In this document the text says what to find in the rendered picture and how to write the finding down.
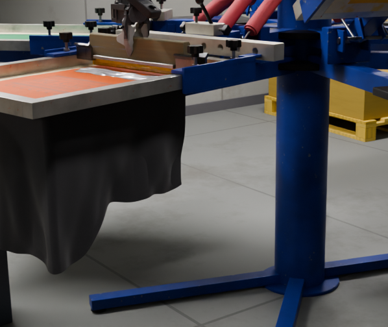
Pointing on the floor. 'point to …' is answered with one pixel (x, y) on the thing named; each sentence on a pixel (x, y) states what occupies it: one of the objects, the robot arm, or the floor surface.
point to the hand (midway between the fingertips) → (137, 51)
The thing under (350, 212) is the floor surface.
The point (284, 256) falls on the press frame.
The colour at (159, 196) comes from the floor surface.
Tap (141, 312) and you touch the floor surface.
